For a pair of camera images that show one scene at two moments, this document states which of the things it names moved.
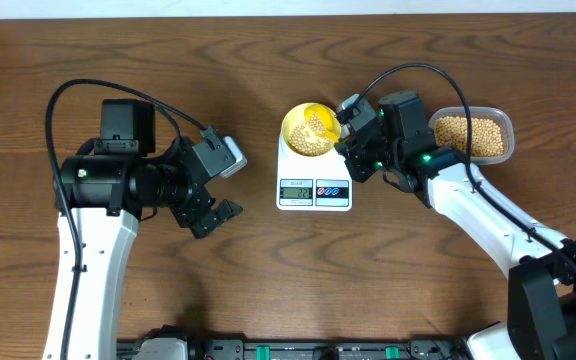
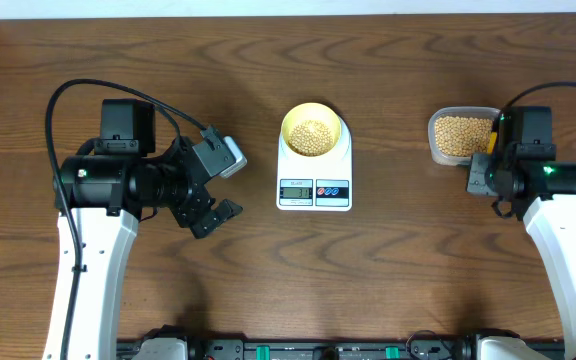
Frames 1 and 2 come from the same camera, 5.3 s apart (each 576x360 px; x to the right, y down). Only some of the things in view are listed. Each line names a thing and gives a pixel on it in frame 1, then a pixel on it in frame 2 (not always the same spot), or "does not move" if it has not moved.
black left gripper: [191, 211] does not move
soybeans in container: [486, 137] does not move
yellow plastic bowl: [311, 129] does not move
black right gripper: [352, 153] to [475, 178]
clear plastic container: [492, 132] does not move
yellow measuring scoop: [323, 121] to [492, 141]
